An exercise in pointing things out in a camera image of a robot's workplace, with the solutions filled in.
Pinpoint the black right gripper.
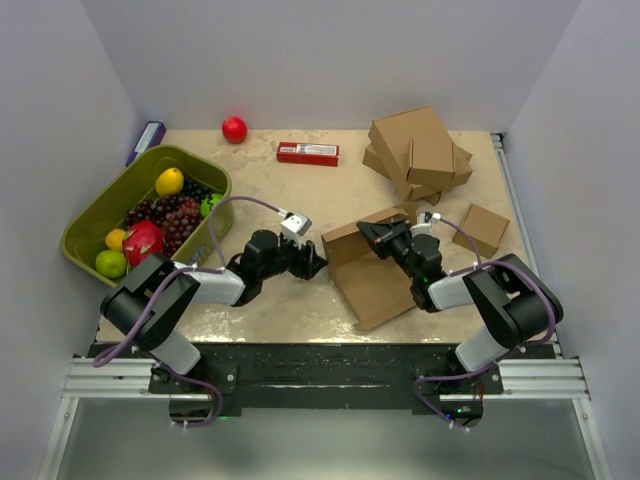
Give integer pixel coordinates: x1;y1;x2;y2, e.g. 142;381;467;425
355;219;419;283

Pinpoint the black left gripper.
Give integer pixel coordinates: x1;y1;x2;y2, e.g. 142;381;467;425
259;233;327;282

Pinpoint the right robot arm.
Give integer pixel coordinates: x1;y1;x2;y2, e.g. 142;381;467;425
356;214;564;393

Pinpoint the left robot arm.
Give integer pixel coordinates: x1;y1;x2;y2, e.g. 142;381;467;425
93;230;328;392

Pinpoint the top small cardboard box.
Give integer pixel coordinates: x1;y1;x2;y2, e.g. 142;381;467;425
407;138;473;191

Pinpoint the large stacked cardboard box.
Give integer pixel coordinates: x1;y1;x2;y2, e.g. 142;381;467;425
369;106;452;179

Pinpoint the lone small cardboard box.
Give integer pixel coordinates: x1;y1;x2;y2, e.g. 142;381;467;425
457;203;510;259

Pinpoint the purple flat box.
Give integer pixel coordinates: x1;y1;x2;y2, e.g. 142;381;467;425
125;121;166;167

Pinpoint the red rectangular carton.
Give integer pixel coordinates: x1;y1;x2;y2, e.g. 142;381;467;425
276;142;340;167

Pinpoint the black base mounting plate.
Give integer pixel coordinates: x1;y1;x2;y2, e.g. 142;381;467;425
118;343;553;426

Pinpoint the red grape bunch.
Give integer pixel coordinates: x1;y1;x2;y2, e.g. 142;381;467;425
161;197;203;257

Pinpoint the red apple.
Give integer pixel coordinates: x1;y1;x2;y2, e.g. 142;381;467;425
222;116;248;144

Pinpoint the yellow lemon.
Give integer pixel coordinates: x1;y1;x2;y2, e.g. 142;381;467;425
154;167;184;197

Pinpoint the dark purple grape bunch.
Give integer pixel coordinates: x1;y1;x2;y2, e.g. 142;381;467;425
124;179;214;228

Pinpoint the red dragon fruit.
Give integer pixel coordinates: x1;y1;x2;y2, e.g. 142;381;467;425
122;220;164;268

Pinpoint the small orange fruit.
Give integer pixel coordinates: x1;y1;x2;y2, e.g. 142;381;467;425
105;229;126;251

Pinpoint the green lime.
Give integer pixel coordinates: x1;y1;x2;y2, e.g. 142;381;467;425
95;249;128;279

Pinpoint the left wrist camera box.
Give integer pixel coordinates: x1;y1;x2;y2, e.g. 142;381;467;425
280;212;312;247

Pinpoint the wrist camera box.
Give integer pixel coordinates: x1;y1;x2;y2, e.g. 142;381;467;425
280;212;312;247
410;211;441;235

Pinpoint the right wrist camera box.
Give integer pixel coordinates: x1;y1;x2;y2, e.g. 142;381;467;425
410;211;441;235

